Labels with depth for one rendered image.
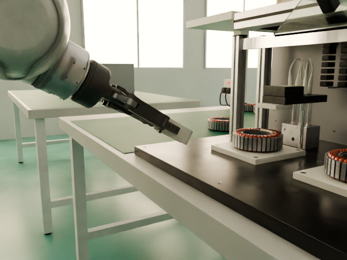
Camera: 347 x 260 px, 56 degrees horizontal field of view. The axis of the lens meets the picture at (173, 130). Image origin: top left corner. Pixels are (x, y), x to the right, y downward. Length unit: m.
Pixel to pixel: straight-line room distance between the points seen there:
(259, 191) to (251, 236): 0.11
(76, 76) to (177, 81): 5.33
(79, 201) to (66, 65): 1.14
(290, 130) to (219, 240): 0.44
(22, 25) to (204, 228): 0.37
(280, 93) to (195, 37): 5.30
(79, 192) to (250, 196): 1.15
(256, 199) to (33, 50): 0.36
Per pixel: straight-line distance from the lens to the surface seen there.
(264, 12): 0.90
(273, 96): 0.79
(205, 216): 0.51
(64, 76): 0.51
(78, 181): 1.55
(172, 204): 0.59
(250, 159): 0.68
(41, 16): 0.31
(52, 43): 0.32
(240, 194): 0.52
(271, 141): 0.72
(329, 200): 0.54
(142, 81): 5.51
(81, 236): 1.66
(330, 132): 0.95
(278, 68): 1.06
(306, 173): 0.61
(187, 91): 5.94
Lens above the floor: 0.96
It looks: 10 degrees down
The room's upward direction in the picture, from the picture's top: straight up
